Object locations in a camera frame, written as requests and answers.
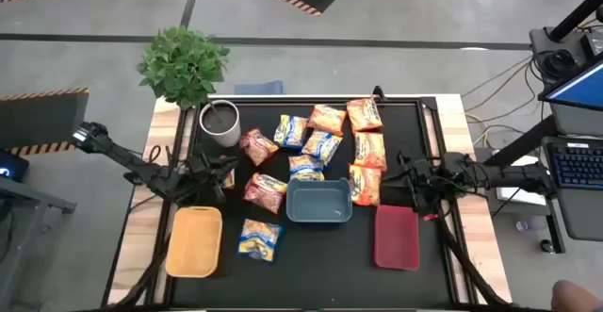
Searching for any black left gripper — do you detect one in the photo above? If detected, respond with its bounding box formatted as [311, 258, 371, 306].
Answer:
[186, 153, 240, 205]

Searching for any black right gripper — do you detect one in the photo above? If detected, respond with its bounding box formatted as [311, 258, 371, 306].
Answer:
[396, 150, 447, 214]

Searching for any orange chicken ramen packet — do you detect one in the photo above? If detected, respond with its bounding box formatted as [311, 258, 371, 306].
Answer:
[348, 164, 383, 207]
[352, 131, 388, 172]
[306, 104, 349, 138]
[346, 96, 384, 134]

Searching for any red plastic bin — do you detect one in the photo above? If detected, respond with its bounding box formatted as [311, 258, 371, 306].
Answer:
[373, 204, 421, 272]

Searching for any yellow plastic bin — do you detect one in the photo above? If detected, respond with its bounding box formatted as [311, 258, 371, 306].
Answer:
[164, 205, 224, 279]

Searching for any blue grey plastic bin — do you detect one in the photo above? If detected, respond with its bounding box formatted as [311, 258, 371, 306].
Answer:
[285, 177, 353, 224]

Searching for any white paper box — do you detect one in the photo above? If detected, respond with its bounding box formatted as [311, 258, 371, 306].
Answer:
[493, 154, 548, 207]

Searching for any black stand leg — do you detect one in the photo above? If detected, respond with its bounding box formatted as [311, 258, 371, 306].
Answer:
[483, 113, 560, 167]

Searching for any green leafy plant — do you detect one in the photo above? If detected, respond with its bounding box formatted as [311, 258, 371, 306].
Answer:
[136, 25, 232, 111]

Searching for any clear plastic bottle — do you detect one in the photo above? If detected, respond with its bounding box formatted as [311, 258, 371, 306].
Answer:
[514, 217, 547, 234]

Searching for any laptop with backlit keyboard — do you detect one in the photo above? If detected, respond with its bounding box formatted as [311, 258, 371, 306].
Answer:
[540, 135, 603, 242]

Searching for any computer monitor blue screen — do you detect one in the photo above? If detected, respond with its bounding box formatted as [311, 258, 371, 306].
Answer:
[538, 58, 603, 114]

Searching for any dark grey side desk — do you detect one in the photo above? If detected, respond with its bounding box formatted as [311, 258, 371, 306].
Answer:
[0, 174, 78, 312]

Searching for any person's knee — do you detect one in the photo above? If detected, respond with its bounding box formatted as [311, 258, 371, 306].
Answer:
[549, 278, 603, 312]

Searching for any black device blue light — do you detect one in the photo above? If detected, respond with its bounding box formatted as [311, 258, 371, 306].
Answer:
[0, 149, 30, 184]

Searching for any black stand pole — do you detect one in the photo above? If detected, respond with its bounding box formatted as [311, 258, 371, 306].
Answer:
[547, 0, 603, 44]

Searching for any coiled black cable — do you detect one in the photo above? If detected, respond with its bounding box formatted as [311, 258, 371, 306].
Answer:
[535, 47, 581, 83]

